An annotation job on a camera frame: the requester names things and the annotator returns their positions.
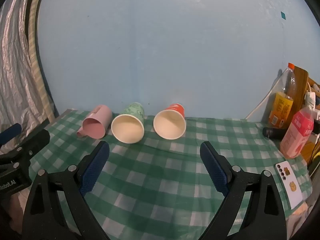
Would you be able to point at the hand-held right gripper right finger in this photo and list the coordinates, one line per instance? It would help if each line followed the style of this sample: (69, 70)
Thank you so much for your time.
(213, 166)

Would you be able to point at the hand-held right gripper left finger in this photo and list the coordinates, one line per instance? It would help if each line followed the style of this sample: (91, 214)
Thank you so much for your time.
(93, 166)

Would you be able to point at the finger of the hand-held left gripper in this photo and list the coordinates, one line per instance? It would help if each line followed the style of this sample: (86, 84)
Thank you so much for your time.
(10, 132)
(32, 141)

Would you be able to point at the pink cup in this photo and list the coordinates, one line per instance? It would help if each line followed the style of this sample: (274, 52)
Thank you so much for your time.
(95, 126)

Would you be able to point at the green paper cup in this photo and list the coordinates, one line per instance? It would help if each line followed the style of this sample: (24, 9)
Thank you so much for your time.
(128, 127)

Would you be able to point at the red paper cup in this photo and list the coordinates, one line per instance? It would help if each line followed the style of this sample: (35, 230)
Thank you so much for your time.
(170, 125)

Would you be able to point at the green checkered tablecloth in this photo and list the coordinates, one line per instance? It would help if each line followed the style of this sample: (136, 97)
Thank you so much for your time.
(155, 180)

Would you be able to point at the silver curtain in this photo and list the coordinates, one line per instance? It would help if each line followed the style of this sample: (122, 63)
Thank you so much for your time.
(17, 67)

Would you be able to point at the black cylindrical object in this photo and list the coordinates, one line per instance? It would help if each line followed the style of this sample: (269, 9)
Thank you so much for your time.
(273, 132)

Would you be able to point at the white smartphone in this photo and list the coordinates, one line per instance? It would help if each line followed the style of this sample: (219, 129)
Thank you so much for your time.
(290, 185)

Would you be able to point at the pink drink bottle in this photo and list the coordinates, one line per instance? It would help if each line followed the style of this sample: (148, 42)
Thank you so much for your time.
(298, 135)

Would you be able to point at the orange drink bottle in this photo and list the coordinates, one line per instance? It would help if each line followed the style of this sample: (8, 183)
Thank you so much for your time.
(282, 105)

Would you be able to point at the wooden board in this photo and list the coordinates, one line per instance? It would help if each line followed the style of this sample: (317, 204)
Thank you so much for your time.
(301, 87)

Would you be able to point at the white charger plug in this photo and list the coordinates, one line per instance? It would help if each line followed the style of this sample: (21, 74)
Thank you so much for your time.
(310, 97)

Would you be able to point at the teal wall sticker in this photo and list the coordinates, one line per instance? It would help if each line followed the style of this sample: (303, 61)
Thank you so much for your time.
(283, 15)

